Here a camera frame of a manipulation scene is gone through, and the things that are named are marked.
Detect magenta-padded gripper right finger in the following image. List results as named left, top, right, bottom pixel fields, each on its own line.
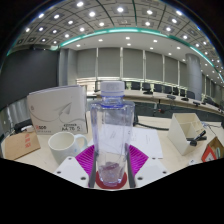
left=126, top=144, right=170, bottom=190

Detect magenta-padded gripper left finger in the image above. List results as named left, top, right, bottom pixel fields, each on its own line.
left=53, top=144, right=98, bottom=190

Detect clear plastic water bottle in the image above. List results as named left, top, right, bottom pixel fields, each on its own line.
left=89, top=80, right=136, bottom=188

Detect white printed paper sheet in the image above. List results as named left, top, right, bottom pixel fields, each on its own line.
left=87, top=126, right=164, bottom=159

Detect white ceramic mug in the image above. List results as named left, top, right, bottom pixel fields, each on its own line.
left=47, top=131, right=89, bottom=166

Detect flat round red coaster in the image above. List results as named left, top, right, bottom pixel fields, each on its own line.
left=95, top=170, right=128, bottom=190

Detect open white cardboard box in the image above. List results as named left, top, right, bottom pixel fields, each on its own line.
left=166, top=112, right=207, bottom=157

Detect white paper ream box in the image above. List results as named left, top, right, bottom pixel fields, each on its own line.
left=27, top=84, right=89, bottom=136

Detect black marker pen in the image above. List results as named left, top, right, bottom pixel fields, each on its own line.
left=186, top=129, right=208, bottom=147

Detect long curved conference desk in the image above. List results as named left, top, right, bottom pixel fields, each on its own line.
left=86, top=89, right=224, bottom=123

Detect brown paper envelope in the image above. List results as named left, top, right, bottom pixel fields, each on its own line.
left=2, top=130, right=42, bottom=161

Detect black power adapter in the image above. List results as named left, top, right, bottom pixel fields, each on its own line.
left=13, top=118, right=33, bottom=134

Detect row of black office chairs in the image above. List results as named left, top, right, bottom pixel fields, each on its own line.
left=124, top=80, right=221, bottom=104

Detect open brown cardboard box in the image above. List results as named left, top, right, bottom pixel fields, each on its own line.
left=200, top=135, right=224, bottom=164

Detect group of ceiling lights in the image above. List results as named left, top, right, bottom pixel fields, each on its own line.
left=13, top=0, right=224, bottom=81

